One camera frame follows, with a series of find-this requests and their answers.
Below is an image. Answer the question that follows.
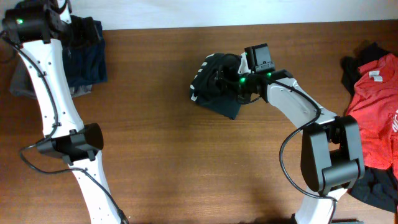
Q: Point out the dark green t-shirt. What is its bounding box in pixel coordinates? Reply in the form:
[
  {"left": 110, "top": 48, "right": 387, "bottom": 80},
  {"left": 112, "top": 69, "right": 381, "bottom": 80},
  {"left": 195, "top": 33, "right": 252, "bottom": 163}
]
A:
[{"left": 190, "top": 53, "right": 241, "bottom": 120}]

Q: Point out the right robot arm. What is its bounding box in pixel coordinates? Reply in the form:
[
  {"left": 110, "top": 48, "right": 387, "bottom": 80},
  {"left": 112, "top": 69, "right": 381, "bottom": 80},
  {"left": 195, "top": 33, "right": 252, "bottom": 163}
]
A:
[{"left": 216, "top": 54, "right": 365, "bottom": 223}]

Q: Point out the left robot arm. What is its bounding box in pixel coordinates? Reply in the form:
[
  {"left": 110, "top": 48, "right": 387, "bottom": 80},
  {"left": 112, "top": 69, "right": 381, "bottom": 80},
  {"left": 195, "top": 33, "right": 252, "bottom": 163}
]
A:
[{"left": 2, "top": 1, "right": 129, "bottom": 223}]

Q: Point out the folded navy blue garment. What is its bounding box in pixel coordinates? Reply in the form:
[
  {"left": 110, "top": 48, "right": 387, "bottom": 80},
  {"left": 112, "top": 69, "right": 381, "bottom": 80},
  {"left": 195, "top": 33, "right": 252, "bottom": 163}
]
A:
[{"left": 63, "top": 20, "right": 108, "bottom": 87}]

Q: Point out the folded grey garment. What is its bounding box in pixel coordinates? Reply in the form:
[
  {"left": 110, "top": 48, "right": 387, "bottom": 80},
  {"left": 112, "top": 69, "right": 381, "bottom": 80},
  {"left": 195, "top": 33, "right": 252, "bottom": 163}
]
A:
[{"left": 9, "top": 60, "right": 93, "bottom": 100}]

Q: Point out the red t-shirt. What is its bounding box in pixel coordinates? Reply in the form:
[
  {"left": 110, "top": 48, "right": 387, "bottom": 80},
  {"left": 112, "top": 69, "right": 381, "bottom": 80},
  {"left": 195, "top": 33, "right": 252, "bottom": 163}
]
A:
[{"left": 346, "top": 54, "right": 397, "bottom": 175}]

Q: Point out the black garment under pile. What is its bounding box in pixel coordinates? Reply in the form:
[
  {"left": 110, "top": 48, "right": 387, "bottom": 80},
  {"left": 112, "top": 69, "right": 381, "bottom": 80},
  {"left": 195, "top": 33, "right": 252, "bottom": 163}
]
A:
[{"left": 341, "top": 43, "right": 397, "bottom": 213}]

